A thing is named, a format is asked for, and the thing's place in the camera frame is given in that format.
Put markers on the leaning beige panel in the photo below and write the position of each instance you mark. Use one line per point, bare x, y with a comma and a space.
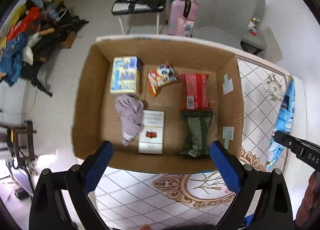
272, 53

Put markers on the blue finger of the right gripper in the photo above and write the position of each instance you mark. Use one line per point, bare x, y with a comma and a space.
305, 151

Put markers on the grey chair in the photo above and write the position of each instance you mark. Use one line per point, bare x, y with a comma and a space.
253, 38
223, 21

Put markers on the yellow blue tissue pack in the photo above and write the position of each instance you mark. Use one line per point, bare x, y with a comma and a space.
125, 78

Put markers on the orange cartoon snack bag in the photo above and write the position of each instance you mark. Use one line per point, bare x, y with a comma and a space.
159, 77

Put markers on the pink suitcase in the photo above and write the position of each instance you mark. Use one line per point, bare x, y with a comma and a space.
181, 16

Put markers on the near grey chair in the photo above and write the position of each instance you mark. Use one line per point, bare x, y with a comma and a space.
223, 21

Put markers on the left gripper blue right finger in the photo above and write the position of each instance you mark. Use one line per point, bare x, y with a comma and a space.
261, 198

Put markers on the brown cardboard box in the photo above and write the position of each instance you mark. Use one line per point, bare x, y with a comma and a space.
96, 119

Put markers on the long blue snack packet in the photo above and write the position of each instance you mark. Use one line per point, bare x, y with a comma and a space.
283, 123

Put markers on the far grey chair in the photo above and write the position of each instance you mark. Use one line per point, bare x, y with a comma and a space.
253, 38

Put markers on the purple knitted cloth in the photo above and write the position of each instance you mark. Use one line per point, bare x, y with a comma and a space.
130, 110

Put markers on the red snack packet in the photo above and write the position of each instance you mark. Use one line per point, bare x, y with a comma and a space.
196, 98

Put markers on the green snack packet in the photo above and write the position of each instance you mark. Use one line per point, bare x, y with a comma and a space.
196, 141

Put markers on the items on grey chair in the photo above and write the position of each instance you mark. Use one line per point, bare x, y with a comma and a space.
253, 26

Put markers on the white card box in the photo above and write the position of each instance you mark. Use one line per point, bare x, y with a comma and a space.
151, 137

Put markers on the patterned floral table mat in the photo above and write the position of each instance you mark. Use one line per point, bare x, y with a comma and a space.
128, 199

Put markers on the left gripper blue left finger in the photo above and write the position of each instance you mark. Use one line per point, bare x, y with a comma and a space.
48, 208

